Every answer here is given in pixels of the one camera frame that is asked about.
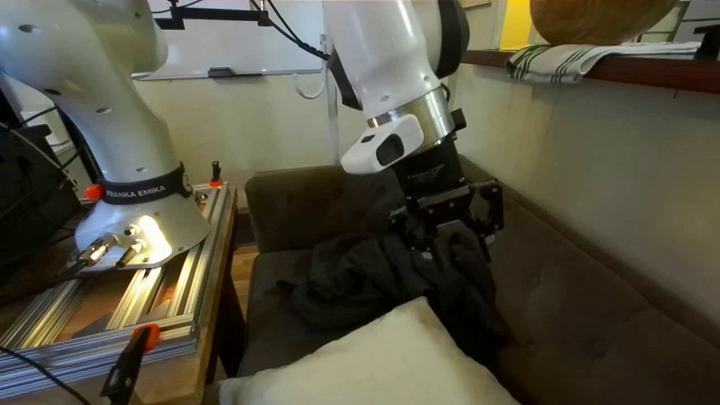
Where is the wooden bowl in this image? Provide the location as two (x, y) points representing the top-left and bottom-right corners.
(532, 0), (678, 46)

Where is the aluminium rail robot base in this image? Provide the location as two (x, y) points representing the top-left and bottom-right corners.
(0, 188), (237, 405)

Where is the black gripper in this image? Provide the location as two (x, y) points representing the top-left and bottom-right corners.
(390, 136), (505, 251)

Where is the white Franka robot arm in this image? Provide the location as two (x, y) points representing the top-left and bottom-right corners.
(0, 0), (501, 272)

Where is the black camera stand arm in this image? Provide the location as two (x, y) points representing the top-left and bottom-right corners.
(154, 0), (271, 29)

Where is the whiteboard on wall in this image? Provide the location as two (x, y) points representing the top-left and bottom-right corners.
(146, 0), (324, 82)

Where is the wooden shelf ledge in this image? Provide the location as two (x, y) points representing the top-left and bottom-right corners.
(459, 48), (720, 98)

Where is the white pillow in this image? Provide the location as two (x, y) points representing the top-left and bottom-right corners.
(218, 299), (519, 405)

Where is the green striped kitchen towel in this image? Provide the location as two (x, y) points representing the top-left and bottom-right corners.
(506, 43), (700, 84)

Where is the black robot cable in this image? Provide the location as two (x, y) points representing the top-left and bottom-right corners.
(250, 0), (334, 64)

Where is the dark grey blanket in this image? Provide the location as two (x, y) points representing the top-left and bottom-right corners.
(279, 224), (509, 364)

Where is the orange handled clamp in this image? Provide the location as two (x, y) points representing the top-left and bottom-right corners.
(101, 325), (159, 405)

